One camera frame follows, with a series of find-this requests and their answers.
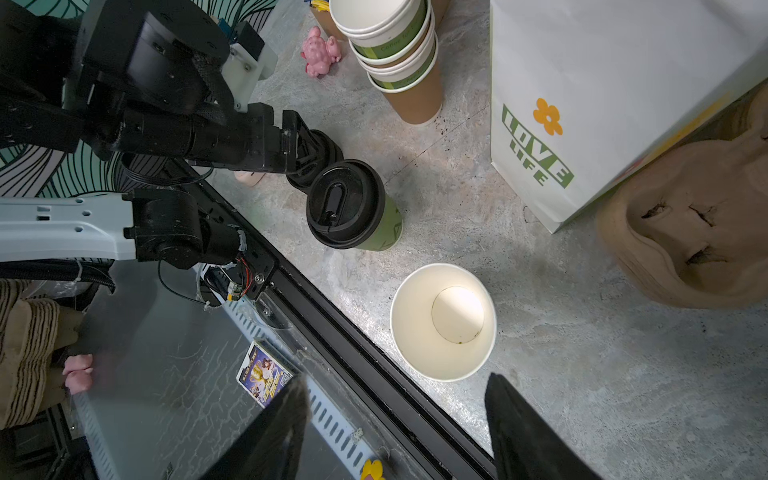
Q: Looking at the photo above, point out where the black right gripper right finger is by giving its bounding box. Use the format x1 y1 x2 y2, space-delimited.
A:
484 373 600 480

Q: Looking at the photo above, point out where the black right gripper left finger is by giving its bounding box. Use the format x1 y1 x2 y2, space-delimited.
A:
202 374 309 479

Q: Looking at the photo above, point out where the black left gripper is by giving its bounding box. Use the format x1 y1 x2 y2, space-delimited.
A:
239 103 318 175

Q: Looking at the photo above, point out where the black coffee cup lid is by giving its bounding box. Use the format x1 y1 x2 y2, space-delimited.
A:
306 159 385 251

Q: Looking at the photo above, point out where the green paper coffee cup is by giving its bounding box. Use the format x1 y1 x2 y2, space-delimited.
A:
356 195 403 252

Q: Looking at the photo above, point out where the white paper takeout bag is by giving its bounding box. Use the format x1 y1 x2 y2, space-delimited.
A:
490 0 767 232

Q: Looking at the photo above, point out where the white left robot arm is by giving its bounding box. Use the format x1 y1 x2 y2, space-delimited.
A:
1 1 343 269

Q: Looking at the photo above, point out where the pink earbud case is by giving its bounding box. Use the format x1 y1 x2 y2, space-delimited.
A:
234 171 265 187

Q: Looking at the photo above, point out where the stack of black lids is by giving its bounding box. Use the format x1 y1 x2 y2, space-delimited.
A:
286 129 344 193

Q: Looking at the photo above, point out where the colourful picture card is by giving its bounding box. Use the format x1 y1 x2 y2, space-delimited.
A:
236 341 295 409

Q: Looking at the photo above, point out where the small pink pig toy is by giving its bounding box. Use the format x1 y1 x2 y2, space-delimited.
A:
300 26 342 78

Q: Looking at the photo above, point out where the stack of paper cups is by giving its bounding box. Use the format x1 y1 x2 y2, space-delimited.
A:
329 0 443 125

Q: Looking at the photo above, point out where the stack of brown carriers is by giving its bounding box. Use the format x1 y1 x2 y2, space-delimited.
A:
1 279 83 429

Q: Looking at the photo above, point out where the brown pulp cup carrier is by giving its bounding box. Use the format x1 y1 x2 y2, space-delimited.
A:
597 84 767 309

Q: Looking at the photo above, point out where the white slotted cable duct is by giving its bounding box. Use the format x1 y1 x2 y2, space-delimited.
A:
74 299 368 479

